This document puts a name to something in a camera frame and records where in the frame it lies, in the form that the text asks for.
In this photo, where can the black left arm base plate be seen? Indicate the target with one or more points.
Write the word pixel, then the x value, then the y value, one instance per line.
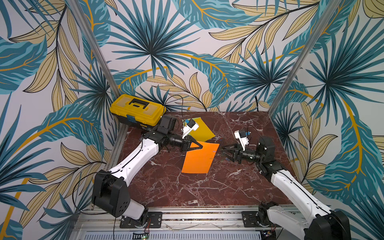
pixel 153 220

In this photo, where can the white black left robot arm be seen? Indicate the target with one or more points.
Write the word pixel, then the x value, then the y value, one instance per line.
pixel 110 191

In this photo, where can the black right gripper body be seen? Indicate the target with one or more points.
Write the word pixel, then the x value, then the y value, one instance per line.
pixel 238 154

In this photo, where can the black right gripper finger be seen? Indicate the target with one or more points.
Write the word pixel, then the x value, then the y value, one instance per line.
pixel 230 150
pixel 233 158

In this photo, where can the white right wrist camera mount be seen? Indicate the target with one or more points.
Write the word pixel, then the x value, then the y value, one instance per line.
pixel 242 136

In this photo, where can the yellow black toolbox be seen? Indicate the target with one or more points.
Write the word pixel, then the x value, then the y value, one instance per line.
pixel 131 110

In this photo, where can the orange paper sheet stack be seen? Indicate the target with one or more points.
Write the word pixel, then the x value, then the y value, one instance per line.
pixel 200 161

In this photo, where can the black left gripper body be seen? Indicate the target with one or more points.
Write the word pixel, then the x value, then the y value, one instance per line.
pixel 175 138

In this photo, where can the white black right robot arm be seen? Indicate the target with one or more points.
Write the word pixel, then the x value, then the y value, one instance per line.
pixel 317 222

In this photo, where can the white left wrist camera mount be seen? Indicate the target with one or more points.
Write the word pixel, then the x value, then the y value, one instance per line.
pixel 190 125

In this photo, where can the aluminium corner post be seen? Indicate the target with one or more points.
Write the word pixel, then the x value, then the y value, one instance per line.
pixel 319 28
pixel 90 37

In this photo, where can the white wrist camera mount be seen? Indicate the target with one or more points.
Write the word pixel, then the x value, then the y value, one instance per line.
pixel 242 136
pixel 190 125

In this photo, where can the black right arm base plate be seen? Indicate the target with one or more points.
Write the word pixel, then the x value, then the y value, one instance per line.
pixel 252 219

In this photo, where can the aluminium front rail frame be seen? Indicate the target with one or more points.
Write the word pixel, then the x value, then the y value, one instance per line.
pixel 193 223

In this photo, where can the aluminium corner post left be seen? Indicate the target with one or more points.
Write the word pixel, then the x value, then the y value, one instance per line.
pixel 90 37

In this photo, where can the yellow paper sheet stack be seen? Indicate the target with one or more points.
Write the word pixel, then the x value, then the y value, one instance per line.
pixel 203 133

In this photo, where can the aluminium corner post right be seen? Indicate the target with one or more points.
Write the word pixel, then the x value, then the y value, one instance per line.
pixel 319 28

